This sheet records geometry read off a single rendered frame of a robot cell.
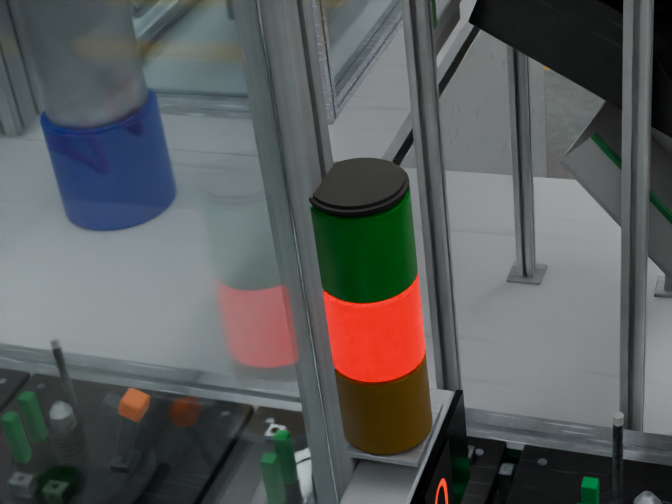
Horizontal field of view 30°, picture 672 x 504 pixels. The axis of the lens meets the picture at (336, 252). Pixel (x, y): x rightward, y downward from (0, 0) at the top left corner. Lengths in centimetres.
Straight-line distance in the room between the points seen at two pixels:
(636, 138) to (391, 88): 99
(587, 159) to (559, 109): 267
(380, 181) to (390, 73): 141
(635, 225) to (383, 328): 45
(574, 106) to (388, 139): 196
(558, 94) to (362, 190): 323
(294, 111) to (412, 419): 18
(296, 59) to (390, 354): 16
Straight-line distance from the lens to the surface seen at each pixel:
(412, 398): 66
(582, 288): 148
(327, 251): 61
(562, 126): 363
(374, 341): 63
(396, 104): 191
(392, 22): 212
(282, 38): 57
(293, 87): 57
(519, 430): 114
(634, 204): 104
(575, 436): 113
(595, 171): 107
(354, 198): 59
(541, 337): 141
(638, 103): 98
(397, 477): 70
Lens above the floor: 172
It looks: 33 degrees down
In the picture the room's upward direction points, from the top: 8 degrees counter-clockwise
